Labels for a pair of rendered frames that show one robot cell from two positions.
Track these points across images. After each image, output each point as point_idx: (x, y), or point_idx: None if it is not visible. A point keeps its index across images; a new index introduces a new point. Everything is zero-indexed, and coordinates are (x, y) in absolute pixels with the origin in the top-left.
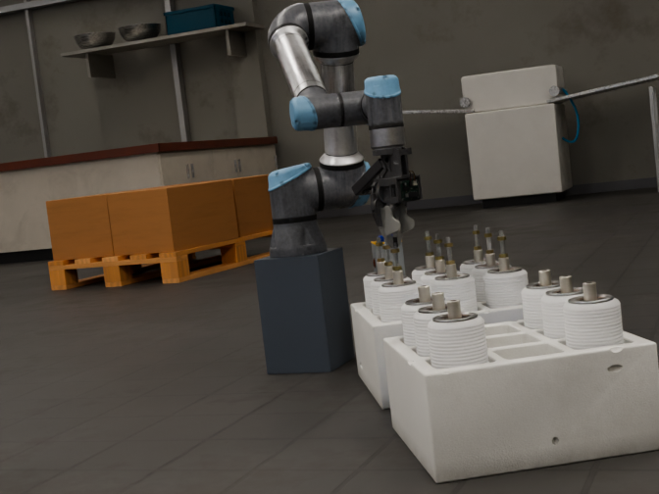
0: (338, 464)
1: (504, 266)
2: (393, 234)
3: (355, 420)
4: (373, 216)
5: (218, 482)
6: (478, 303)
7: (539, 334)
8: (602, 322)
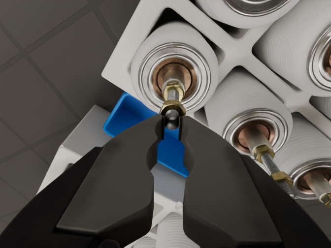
0: (25, 129)
1: (312, 190)
2: (185, 129)
3: (88, 56)
4: (50, 184)
5: None
6: (293, 108)
7: (134, 242)
8: None
